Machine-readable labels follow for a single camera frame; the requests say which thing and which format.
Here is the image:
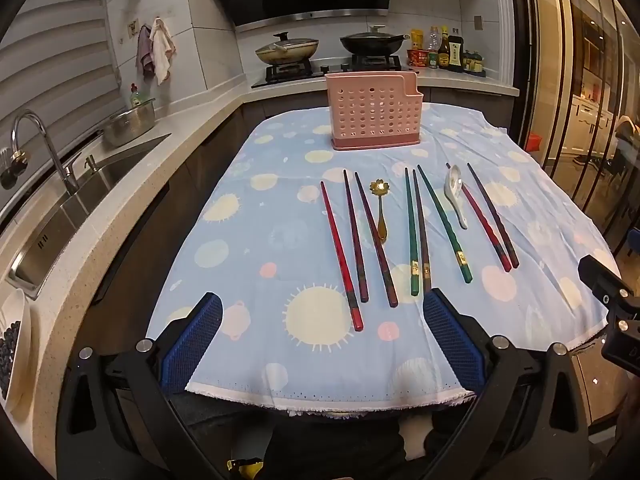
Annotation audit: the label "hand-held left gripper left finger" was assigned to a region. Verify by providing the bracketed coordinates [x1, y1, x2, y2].
[55, 291, 236, 480]

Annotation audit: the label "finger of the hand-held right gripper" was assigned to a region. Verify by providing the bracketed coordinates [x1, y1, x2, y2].
[578, 255, 640, 311]

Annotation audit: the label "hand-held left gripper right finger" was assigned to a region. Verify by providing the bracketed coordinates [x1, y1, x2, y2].
[422, 287, 593, 480]

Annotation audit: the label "brown chopstick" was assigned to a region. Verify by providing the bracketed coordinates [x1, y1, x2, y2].
[412, 169, 432, 292]

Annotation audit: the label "green chopstick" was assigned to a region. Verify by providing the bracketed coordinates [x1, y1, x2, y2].
[404, 166, 420, 297]
[417, 164, 473, 284]

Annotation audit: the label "dark purple chopstick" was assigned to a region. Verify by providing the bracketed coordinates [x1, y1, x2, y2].
[467, 162, 520, 269]

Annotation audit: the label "dark red chopstick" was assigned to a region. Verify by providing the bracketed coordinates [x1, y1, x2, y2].
[342, 169, 370, 304]
[354, 172, 399, 308]

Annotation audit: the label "white ceramic soup spoon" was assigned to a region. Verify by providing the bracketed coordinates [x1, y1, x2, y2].
[444, 165, 469, 231]

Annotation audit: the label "gold flower spoon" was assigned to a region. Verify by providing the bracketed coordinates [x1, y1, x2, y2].
[369, 180, 390, 245]

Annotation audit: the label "pink perforated utensil holder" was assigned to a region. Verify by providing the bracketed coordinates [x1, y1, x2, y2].
[325, 71, 425, 152]

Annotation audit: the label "blue dotted tablecloth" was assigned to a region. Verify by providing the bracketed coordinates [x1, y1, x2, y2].
[145, 101, 623, 418]

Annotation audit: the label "stone kitchen counter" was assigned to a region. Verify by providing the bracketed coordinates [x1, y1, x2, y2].
[0, 67, 521, 411]

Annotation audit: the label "white bowl of dark berries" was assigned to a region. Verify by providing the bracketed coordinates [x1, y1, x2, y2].
[0, 287, 33, 413]

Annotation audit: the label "stainless steel sink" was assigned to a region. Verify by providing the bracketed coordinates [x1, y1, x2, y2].
[7, 132, 173, 301]

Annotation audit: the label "pile of blueberries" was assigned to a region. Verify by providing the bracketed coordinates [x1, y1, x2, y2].
[0, 320, 22, 401]

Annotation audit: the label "glass sliding door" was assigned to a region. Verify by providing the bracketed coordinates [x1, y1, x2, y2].
[507, 0, 640, 261]

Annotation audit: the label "stainless steel pot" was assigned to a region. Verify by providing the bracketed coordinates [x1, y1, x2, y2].
[102, 99, 157, 148]

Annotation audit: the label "chrome kitchen faucet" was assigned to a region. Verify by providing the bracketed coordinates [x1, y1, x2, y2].
[11, 112, 83, 196]

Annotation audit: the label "dark soy sauce bottle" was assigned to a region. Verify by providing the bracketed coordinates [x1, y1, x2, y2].
[448, 35, 465, 73]

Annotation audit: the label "red instant noodle cup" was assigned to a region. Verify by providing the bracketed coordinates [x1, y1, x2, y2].
[407, 49, 441, 68]

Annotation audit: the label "black gas stove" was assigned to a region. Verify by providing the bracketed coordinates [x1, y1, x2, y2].
[250, 55, 418, 90]

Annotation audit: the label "purple hanging towel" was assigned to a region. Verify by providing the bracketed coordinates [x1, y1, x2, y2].
[136, 25, 156, 81]

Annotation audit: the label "white hanging towel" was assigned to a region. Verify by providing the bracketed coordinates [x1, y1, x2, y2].
[149, 17, 177, 86]

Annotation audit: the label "black wok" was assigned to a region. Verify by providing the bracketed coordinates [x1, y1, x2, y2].
[340, 25, 410, 57]

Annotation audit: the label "cream pan with glass lid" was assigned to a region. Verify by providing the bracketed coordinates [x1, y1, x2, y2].
[255, 31, 321, 66]

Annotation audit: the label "white window blinds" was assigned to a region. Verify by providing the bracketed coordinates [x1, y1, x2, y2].
[0, 0, 121, 206]

